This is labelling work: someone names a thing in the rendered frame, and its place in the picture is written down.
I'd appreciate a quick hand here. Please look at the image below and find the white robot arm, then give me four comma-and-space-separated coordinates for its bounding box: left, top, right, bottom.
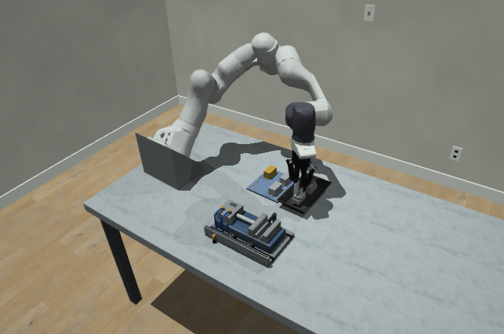
148, 33, 333, 159

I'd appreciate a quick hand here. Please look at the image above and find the yellow rectangular block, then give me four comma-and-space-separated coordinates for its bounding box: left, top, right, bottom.
263, 165, 277, 180

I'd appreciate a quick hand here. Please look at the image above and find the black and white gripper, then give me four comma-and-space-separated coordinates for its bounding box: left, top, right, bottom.
286, 150, 317, 199

